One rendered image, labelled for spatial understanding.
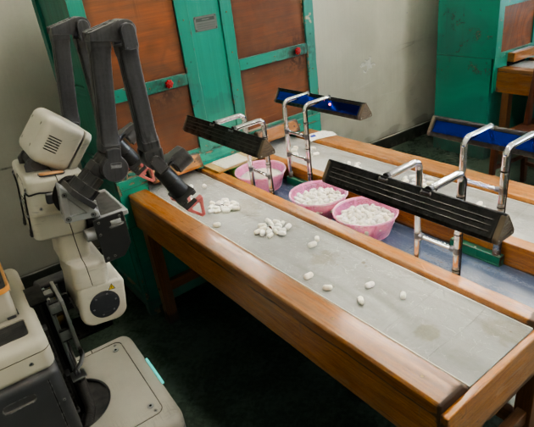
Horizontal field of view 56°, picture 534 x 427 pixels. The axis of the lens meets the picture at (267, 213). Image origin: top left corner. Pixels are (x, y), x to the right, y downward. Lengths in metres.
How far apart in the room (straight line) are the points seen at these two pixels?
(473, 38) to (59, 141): 3.51
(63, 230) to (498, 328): 1.35
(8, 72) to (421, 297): 2.50
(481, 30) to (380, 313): 3.19
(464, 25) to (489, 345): 3.34
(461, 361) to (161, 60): 1.87
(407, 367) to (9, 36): 2.65
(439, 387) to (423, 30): 4.03
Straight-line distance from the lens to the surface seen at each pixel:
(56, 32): 1.88
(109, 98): 1.50
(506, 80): 4.40
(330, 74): 4.24
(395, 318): 1.55
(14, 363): 1.68
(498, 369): 1.44
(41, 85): 3.24
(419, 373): 1.36
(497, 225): 1.33
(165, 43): 2.57
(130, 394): 2.14
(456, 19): 4.54
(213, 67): 2.70
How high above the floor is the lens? 1.72
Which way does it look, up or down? 27 degrees down
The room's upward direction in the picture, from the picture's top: 7 degrees counter-clockwise
